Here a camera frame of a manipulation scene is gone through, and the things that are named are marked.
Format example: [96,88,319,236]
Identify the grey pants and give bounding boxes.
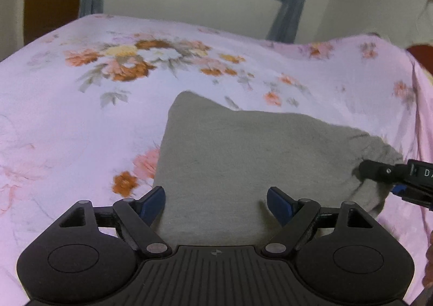
[155,92,402,247]

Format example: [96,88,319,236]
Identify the pink floral bed sheet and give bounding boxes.
[1,14,432,305]

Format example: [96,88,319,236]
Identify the colourful red yellow blanket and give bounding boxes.
[406,44,433,84]

